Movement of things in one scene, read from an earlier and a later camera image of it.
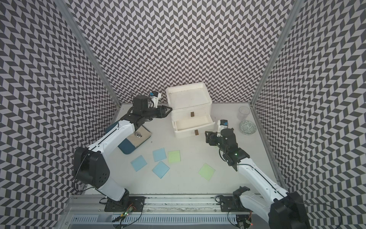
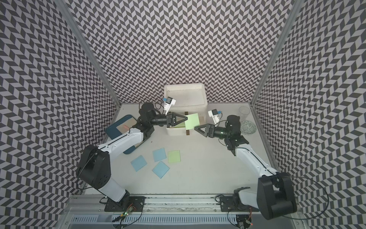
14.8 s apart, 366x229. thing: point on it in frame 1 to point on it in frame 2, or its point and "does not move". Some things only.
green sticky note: x=206 y=171 to x=192 y=121
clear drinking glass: x=243 y=113 does not move
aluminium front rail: x=153 y=204 does not move
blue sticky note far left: x=138 y=163 does not move
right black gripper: x=212 y=136 to x=209 y=130
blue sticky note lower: x=160 y=169 does not move
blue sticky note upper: x=159 y=154 does not move
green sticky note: x=174 y=156 does not move
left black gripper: x=162 y=112 to x=171 y=119
